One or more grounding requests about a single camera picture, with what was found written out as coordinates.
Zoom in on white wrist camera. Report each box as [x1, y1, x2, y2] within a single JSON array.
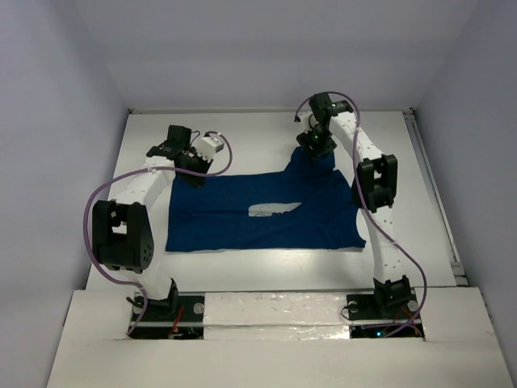
[[195, 133, 225, 162], [301, 112, 317, 130]]

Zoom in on blue printed t-shirt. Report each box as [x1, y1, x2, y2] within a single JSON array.
[[166, 148, 366, 253]]

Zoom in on right aluminium rail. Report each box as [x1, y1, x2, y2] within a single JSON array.
[[403, 108, 469, 288]]

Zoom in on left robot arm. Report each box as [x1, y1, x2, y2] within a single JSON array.
[[92, 125, 225, 319]]

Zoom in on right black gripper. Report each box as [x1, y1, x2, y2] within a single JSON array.
[[296, 124, 337, 166]]

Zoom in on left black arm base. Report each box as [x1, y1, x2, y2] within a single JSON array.
[[129, 293, 205, 340]]

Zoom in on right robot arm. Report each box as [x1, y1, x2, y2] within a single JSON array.
[[294, 91, 415, 321]]

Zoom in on silver foil covered panel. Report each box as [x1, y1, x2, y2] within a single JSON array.
[[203, 292, 350, 341]]

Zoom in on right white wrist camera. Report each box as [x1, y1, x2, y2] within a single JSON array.
[[301, 112, 317, 130]]

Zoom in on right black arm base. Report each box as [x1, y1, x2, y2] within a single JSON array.
[[340, 293, 424, 340]]

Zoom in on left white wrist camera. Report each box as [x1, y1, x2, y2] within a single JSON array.
[[195, 133, 225, 162]]

